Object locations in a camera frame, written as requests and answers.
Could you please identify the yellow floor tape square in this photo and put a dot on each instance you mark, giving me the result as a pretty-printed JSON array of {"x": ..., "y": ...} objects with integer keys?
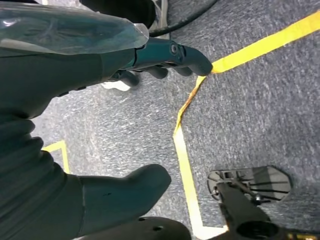
[{"x": 185, "y": 165}]

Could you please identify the ribbed grey left arm sleeve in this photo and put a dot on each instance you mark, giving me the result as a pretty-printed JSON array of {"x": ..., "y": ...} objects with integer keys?
[{"x": 29, "y": 185}]

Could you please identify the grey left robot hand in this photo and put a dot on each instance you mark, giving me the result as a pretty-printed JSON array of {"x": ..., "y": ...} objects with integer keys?
[{"x": 62, "y": 66}]

